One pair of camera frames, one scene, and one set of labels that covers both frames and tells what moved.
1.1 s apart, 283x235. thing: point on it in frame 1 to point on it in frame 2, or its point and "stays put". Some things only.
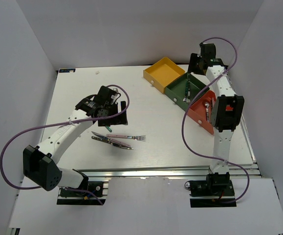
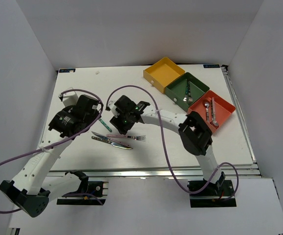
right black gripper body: x=195 y=63 to x=121 y=121
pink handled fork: x=140 y=138 stays put
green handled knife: x=109 y=128 stays put
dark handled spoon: x=206 y=105 stays put
